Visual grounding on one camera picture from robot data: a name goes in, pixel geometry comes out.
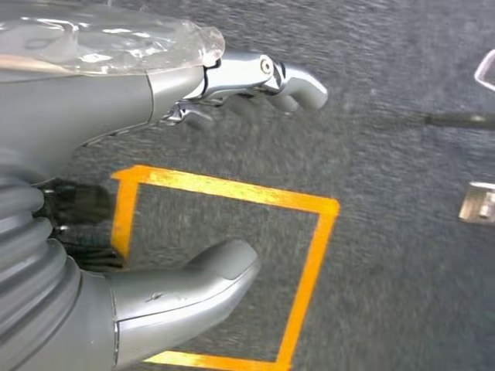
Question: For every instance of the yellow floor tape square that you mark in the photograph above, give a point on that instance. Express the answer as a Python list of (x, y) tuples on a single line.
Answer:
[(216, 187)]

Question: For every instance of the steel workbench table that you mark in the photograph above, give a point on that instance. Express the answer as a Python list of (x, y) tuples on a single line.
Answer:
[(460, 120)]

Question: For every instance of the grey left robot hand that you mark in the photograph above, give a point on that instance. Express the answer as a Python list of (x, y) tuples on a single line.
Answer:
[(77, 102)]

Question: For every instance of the steel floor socket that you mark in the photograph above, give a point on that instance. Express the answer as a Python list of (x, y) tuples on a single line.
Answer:
[(488, 71), (477, 202)]

